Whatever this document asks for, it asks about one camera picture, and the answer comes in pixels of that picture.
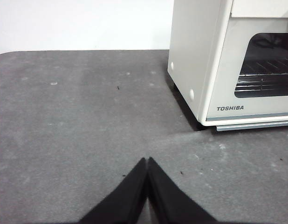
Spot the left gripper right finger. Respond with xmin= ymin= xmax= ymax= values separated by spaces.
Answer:
xmin=147 ymin=157 xmax=217 ymax=224

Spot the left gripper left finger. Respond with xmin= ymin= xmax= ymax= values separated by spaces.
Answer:
xmin=80 ymin=158 xmax=148 ymax=224

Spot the glass oven door with handle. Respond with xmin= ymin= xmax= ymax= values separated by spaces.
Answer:
xmin=206 ymin=0 xmax=288 ymax=123

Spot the grey oven crumb tray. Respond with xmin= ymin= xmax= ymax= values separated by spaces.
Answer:
xmin=216 ymin=121 xmax=288 ymax=132

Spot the cream Toshiba toaster oven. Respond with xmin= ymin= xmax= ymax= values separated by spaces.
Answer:
xmin=167 ymin=0 xmax=288 ymax=133

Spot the metal wire oven rack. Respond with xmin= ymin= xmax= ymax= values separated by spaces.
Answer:
xmin=234 ymin=58 xmax=288 ymax=93

